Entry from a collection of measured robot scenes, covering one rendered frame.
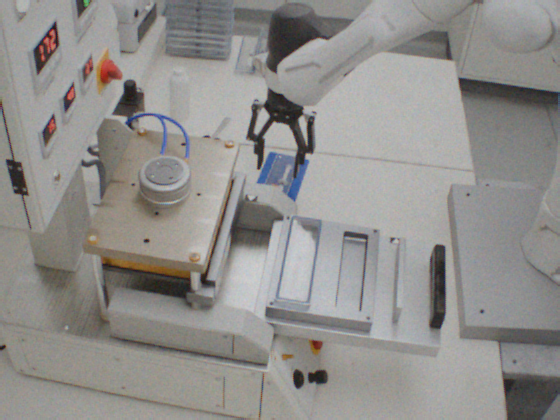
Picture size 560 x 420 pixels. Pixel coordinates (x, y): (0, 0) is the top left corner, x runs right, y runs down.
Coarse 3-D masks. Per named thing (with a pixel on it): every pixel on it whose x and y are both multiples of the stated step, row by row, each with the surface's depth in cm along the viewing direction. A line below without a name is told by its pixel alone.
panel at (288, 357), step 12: (276, 336) 113; (276, 348) 112; (288, 348) 117; (300, 348) 122; (312, 348) 127; (276, 360) 111; (288, 360) 116; (300, 360) 121; (312, 360) 127; (288, 372) 115; (312, 372) 126; (288, 384) 114; (312, 384) 125; (300, 396) 118; (312, 396) 124; (312, 408) 123
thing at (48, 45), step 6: (54, 30) 85; (48, 36) 84; (54, 36) 86; (42, 42) 82; (48, 42) 84; (54, 42) 86; (42, 48) 83; (48, 48) 85; (54, 48) 86; (42, 54) 83; (48, 54) 85; (42, 60) 83; (42, 66) 84
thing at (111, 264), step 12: (228, 192) 117; (216, 240) 111; (108, 264) 108; (120, 264) 107; (132, 264) 106; (144, 264) 106; (144, 276) 108; (156, 276) 107; (168, 276) 107; (180, 276) 106; (204, 276) 105
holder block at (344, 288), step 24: (288, 216) 122; (336, 240) 119; (360, 240) 122; (336, 264) 116; (360, 264) 118; (336, 288) 112; (360, 288) 114; (288, 312) 109; (312, 312) 108; (336, 312) 109; (360, 312) 109
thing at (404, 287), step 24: (384, 240) 123; (408, 240) 124; (384, 264) 120; (408, 264) 120; (264, 288) 114; (384, 288) 116; (408, 288) 116; (432, 288) 116; (264, 312) 111; (384, 312) 112; (408, 312) 113; (312, 336) 111; (336, 336) 110; (360, 336) 109; (384, 336) 109; (408, 336) 109; (432, 336) 109
